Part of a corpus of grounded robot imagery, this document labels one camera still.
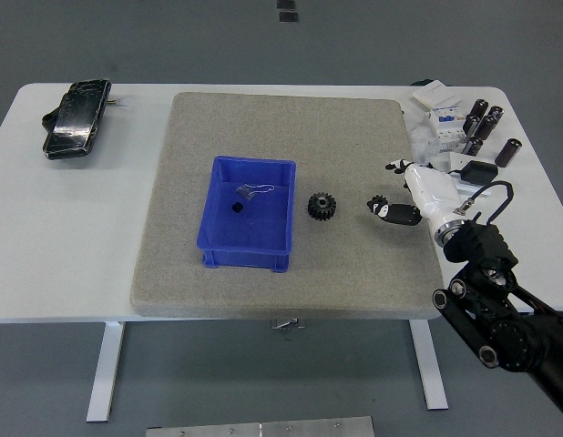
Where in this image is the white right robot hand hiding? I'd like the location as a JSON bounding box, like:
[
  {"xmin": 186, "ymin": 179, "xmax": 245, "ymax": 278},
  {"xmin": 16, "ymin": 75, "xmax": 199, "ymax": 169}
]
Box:
[{"xmin": 366, "ymin": 158, "xmax": 466, "ymax": 231}]

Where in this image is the blue plastic box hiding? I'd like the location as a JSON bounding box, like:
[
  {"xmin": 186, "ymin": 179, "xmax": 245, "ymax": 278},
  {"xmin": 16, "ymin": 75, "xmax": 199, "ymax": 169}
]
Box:
[{"xmin": 197, "ymin": 155, "xmax": 297, "ymax": 274}]

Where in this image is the white socket plate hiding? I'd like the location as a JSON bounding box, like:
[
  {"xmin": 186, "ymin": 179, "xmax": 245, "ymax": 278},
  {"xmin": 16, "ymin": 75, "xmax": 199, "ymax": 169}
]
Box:
[{"xmin": 438, "ymin": 151, "xmax": 493, "ymax": 198}]

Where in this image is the black power adapter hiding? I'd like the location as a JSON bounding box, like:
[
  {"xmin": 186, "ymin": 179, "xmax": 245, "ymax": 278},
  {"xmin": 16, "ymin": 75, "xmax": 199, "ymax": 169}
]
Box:
[{"xmin": 459, "ymin": 160, "xmax": 499, "ymax": 188}]

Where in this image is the crumpled clear plastic bag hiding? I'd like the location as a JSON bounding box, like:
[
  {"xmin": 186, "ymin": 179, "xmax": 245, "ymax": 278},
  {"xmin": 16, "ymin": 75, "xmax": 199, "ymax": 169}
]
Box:
[{"xmin": 409, "ymin": 114, "xmax": 441, "ymax": 163}]

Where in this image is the white blue circuit breaker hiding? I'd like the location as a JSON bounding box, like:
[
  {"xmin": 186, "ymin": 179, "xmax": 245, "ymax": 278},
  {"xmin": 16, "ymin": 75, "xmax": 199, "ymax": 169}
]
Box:
[{"xmin": 427, "ymin": 104, "xmax": 469, "ymax": 154}]

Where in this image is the grey-brown foam mat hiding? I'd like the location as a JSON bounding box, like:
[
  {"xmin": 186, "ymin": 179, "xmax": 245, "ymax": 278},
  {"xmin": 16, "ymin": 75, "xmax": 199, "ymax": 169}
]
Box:
[{"xmin": 128, "ymin": 92, "xmax": 446, "ymax": 320}]

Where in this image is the white table leg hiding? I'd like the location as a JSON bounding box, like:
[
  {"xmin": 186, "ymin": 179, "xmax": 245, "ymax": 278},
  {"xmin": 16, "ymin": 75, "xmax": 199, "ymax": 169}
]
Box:
[
  {"xmin": 86, "ymin": 320, "xmax": 127, "ymax": 423},
  {"xmin": 408, "ymin": 318, "xmax": 449, "ymax": 412}
]

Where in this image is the grey metal plate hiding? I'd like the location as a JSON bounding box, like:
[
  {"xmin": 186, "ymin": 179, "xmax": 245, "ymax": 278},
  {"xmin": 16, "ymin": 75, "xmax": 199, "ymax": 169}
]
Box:
[{"xmin": 145, "ymin": 415, "xmax": 376, "ymax": 437}]

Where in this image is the black wrapped battery pack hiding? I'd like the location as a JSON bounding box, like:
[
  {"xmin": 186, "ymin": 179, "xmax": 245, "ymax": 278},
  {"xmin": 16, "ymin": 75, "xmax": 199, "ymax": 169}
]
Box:
[{"xmin": 41, "ymin": 78, "xmax": 113, "ymax": 161}]

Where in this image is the white wall switch plate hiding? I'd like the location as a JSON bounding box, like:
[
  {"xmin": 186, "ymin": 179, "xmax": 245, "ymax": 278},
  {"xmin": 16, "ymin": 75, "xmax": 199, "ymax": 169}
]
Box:
[{"xmin": 412, "ymin": 80, "xmax": 460, "ymax": 110}]

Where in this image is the metal bracket under table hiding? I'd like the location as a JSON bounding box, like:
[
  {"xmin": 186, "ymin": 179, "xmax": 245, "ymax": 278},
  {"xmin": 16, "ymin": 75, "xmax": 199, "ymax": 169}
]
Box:
[{"xmin": 268, "ymin": 317, "xmax": 308, "ymax": 330}]

